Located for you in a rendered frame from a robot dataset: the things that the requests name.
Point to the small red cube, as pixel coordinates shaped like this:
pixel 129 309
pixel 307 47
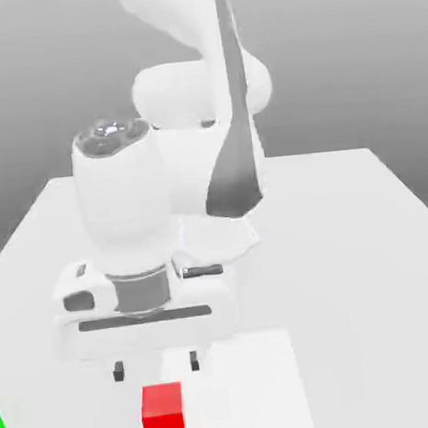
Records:
pixel 162 412

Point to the small green cube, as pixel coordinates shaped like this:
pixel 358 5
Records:
pixel 0 424

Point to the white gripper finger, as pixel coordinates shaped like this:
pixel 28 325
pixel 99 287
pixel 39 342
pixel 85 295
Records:
pixel 119 371
pixel 194 361

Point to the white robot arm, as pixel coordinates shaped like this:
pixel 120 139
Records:
pixel 124 200

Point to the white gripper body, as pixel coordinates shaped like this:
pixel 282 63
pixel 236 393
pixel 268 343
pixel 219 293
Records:
pixel 144 336

